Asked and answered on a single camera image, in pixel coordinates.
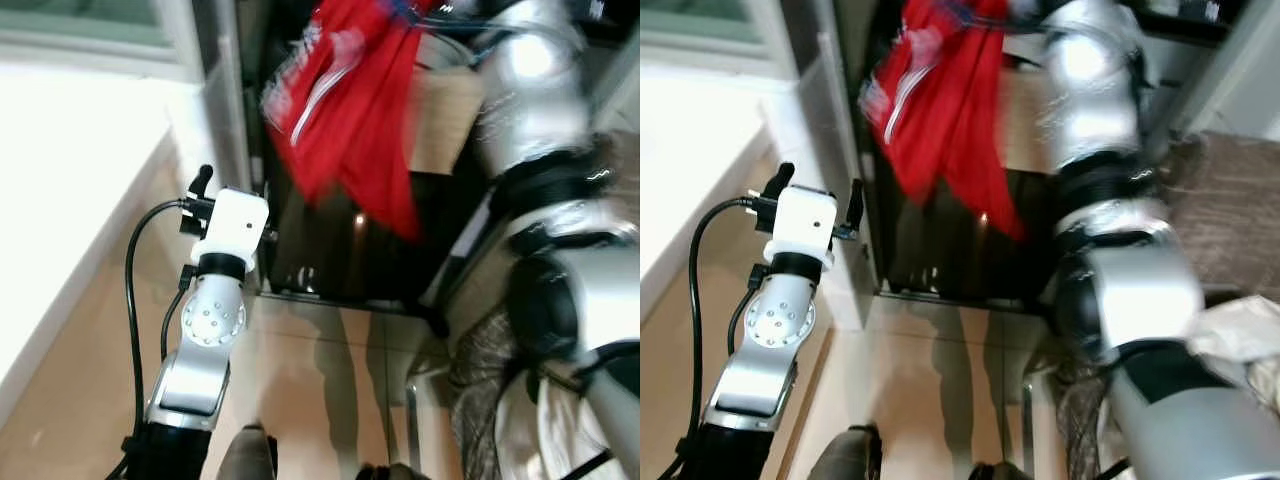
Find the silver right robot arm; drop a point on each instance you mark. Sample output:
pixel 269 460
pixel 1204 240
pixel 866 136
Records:
pixel 575 290
pixel 1130 290

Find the brown cardboard sheet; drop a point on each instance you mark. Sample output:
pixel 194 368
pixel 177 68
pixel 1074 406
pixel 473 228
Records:
pixel 445 120
pixel 1022 120

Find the red garment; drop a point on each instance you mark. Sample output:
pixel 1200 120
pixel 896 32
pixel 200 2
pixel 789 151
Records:
pixel 950 110
pixel 350 110

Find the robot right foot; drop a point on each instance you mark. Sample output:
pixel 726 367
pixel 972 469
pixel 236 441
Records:
pixel 388 472
pixel 992 472

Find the metal rack frame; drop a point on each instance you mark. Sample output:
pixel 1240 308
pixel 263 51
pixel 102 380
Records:
pixel 415 420

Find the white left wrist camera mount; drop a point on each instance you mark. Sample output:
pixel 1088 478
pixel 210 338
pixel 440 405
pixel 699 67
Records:
pixel 805 222
pixel 238 225

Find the white cloth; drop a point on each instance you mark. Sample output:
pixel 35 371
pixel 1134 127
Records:
pixel 545 440
pixel 1240 335

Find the grey patterned cloth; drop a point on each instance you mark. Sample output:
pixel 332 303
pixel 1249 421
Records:
pixel 480 390
pixel 1080 420

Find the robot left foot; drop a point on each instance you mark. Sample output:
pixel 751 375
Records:
pixel 247 455
pixel 845 455

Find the brown mat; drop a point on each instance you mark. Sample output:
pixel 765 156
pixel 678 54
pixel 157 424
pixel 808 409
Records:
pixel 625 165
pixel 1225 215

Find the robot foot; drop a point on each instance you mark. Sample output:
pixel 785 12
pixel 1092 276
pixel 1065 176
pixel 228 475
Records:
pixel 388 472
pixel 845 455
pixel 247 455
pixel 992 472

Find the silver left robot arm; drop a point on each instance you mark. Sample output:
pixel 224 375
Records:
pixel 770 325
pixel 205 320

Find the black washing machine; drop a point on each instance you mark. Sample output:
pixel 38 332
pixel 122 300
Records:
pixel 330 260
pixel 950 265

